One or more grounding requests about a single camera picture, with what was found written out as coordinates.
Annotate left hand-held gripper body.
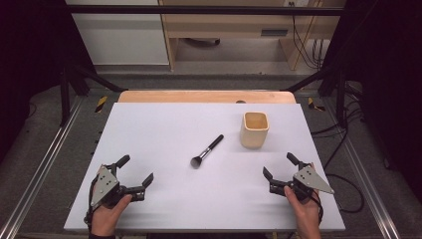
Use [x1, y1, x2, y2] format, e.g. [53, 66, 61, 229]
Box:
[87, 162, 147, 210]

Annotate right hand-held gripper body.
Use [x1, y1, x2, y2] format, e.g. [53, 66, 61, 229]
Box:
[269, 161, 335, 203]

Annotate beige square cup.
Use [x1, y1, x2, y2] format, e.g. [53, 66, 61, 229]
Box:
[240, 111, 271, 149]

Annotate black makeup brush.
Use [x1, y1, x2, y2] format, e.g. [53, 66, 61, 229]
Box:
[189, 133, 225, 170]

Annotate person's right hand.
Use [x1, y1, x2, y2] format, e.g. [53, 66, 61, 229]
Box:
[284, 161, 322, 224]

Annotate person's left hand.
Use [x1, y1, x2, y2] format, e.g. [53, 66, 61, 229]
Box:
[91, 193, 133, 237]

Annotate yellow black tape strip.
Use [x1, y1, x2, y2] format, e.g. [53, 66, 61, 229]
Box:
[307, 97, 327, 113]
[95, 95, 109, 114]

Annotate black metal stand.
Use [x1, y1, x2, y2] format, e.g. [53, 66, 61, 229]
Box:
[59, 62, 129, 127]
[282, 62, 350, 129]

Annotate wooden table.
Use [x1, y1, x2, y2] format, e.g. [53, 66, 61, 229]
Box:
[117, 90, 297, 105]

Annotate black curtain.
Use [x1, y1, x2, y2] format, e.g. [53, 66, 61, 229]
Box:
[317, 0, 422, 195]
[0, 0, 98, 164]

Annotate white cabinet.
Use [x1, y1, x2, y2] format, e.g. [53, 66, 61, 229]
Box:
[65, 0, 170, 67]

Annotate light wooden desk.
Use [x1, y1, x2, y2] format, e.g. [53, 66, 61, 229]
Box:
[158, 0, 347, 72]

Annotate white power socket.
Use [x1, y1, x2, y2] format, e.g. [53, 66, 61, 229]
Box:
[283, 0, 312, 8]

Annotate black horizontal bar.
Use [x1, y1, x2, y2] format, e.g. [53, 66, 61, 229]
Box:
[66, 4, 346, 17]

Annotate right hand-held gripper cable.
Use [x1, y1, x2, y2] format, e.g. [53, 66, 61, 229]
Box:
[310, 189, 325, 227]

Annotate hand-held gripper cable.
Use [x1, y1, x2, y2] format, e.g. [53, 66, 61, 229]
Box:
[83, 174, 101, 232]
[310, 189, 325, 227]

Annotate left hand-held gripper cable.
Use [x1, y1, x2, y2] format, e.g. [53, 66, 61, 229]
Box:
[83, 174, 101, 232]

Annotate black floor cable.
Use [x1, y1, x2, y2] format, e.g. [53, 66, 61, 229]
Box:
[311, 109, 366, 214]

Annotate aluminium floor rail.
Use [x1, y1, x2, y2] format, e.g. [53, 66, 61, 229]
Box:
[0, 96, 85, 239]
[321, 99, 403, 239]

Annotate black hanging cables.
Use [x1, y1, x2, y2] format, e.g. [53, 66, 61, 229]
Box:
[291, 2, 325, 71]

